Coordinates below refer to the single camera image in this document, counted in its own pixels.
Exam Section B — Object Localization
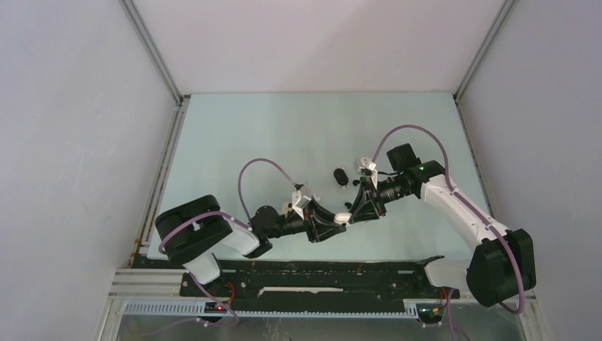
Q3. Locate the white earbud charging case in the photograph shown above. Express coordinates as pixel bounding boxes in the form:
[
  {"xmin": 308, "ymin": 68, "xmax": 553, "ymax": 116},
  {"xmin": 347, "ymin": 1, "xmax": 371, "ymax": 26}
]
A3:
[{"xmin": 333, "ymin": 212, "xmax": 352, "ymax": 225}]

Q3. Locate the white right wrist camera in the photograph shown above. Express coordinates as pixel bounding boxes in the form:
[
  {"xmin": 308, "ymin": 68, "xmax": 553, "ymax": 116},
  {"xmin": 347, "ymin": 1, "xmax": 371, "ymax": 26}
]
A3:
[{"xmin": 354, "ymin": 157, "xmax": 378, "ymax": 188}]

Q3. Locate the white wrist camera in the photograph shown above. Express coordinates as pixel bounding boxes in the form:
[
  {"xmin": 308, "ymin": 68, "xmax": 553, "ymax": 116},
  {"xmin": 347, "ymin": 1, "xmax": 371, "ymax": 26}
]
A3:
[
  {"xmin": 354, "ymin": 157, "xmax": 378, "ymax": 188},
  {"xmin": 291, "ymin": 185, "xmax": 312, "ymax": 220}
]

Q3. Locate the aluminium corner post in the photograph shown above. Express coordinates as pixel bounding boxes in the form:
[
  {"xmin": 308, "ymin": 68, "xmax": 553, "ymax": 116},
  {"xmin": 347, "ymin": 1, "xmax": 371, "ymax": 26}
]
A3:
[
  {"xmin": 119, "ymin": 0, "xmax": 184, "ymax": 106},
  {"xmin": 454, "ymin": 0, "xmax": 518, "ymax": 104}
]

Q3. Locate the black earbud charging case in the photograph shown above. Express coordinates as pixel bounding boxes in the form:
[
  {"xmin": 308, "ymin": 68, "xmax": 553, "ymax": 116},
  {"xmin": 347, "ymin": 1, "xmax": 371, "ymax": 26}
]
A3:
[{"xmin": 333, "ymin": 167, "xmax": 349, "ymax": 187}]

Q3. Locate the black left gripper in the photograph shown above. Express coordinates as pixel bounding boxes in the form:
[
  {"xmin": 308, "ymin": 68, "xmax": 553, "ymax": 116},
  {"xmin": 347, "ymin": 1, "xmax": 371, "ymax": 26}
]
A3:
[{"xmin": 266, "ymin": 195, "xmax": 346, "ymax": 243}]

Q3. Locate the aluminium corner post left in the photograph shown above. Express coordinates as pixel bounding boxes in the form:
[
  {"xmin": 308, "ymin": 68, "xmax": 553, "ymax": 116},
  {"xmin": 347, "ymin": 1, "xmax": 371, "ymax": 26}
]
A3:
[{"xmin": 119, "ymin": 0, "xmax": 184, "ymax": 106}]

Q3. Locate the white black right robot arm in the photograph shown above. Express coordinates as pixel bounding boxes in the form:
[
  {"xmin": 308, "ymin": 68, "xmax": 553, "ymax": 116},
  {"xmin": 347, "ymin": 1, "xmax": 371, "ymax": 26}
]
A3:
[{"xmin": 334, "ymin": 144, "xmax": 537, "ymax": 307}]

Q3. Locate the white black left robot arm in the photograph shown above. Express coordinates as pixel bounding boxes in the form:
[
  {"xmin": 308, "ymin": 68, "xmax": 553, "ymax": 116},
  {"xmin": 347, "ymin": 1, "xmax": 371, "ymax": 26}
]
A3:
[{"xmin": 155, "ymin": 195, "xmax": 351, "ymax": 296}]

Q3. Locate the aluminium corner post right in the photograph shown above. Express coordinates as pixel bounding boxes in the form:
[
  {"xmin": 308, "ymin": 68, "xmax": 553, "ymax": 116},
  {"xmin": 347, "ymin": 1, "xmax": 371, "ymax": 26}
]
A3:
[{"xmin": 454, "ymin": 0, "xmax": 518, "ymax": 104}]

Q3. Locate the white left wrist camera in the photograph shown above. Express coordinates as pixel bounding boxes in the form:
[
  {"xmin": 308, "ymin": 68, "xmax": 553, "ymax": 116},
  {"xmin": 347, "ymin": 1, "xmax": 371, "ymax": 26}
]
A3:
[{"xmin": 291, "ymin": 185, "xmax": 312, "ymax": 220}]

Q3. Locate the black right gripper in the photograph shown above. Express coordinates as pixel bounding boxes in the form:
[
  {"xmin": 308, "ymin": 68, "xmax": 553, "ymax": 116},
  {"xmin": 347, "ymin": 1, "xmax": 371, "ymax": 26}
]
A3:
[{"xmin": 348, "ymin": 175, "xmax": 412, "ymax": 222}]

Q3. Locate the white slotted cable duct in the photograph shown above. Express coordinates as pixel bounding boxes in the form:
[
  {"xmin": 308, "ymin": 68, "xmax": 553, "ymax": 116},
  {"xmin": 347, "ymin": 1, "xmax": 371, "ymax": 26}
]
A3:
[{"xmin": 123, "ymin": 301, "xmax": 425, "ymax": 320}]

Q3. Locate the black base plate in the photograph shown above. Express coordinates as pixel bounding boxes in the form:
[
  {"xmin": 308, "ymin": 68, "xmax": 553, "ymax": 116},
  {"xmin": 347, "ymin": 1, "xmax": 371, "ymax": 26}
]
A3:
[{"xmin": 131, "ymin": 256, "xmax": 462, "ymax": 315}]

